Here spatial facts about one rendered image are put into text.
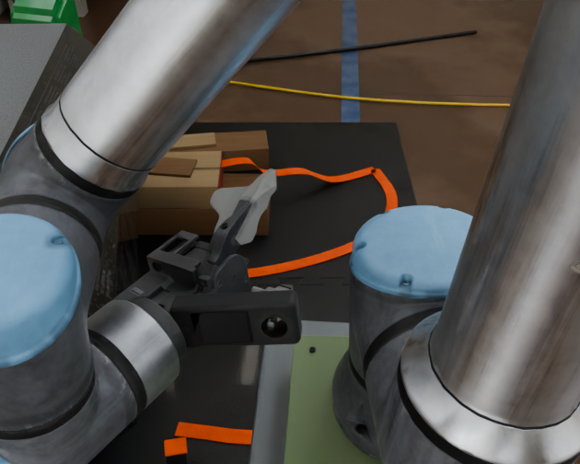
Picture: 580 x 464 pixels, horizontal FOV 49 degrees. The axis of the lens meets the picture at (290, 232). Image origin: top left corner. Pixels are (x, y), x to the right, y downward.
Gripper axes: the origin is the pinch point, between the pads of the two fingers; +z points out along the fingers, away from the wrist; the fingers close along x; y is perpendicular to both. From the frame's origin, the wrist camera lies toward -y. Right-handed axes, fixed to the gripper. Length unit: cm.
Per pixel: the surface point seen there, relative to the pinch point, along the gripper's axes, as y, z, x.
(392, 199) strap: 71, 162, 96
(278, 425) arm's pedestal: 4.8, -2.4, 30.9
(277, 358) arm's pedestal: 11.3, 7.0, 29.3
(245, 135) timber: 139, 154, 74
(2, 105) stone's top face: 112, 35, 11
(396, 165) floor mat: 81, 186, 94
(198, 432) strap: 68, 32, 103
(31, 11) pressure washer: 237, 134, 17
